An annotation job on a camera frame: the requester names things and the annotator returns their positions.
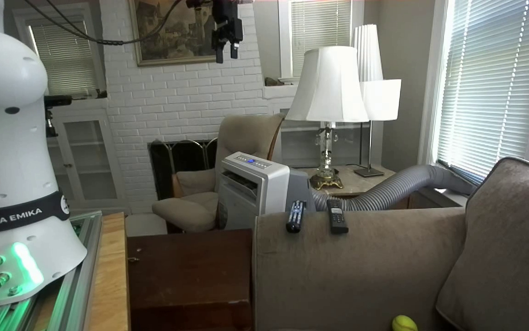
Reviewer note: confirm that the yellow green tennis ball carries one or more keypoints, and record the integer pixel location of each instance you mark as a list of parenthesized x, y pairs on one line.
[(401, 322)]

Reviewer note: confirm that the black remote control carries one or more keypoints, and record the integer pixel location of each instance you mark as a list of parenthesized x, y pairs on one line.
[(336, 221), (296, 216)]

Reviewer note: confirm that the black fireplace screen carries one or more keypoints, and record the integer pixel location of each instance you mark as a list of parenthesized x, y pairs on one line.
[(180, 155)]

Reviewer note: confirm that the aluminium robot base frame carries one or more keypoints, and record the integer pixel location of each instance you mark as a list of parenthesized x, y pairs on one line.
[(55, 287)]

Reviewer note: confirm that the wooden side table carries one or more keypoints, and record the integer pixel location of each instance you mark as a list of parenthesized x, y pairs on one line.
[(355, 184)]

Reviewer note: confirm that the white glass door cabinet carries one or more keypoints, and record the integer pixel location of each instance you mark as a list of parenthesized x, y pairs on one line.
[(83, 159)]

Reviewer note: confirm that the white portable heater unit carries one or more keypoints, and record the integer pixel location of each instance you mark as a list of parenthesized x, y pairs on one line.
[(250, 186)]

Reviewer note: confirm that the beige fabric sofa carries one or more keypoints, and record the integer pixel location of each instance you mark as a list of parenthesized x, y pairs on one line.
[(448, 269)]

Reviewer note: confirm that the light wooden robot table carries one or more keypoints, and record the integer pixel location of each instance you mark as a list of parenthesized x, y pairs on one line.
[(109, 296)]

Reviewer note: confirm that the beige upholstered armchair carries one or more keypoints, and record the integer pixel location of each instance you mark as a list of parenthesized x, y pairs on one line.
[(195, 204)]

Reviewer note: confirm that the white window blinds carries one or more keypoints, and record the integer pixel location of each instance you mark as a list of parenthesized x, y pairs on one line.
[(485, 96)]

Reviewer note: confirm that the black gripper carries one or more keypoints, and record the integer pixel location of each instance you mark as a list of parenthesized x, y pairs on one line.
[(228, 28)]

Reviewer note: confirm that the white shade table lamp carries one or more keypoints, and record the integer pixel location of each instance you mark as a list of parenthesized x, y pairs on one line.
[(327, 94)]

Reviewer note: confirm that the framed wall painting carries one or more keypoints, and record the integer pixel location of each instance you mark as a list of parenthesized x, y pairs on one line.
[(171, 32)]

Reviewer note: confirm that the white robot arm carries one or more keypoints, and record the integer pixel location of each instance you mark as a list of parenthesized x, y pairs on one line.
[(28, 186)]

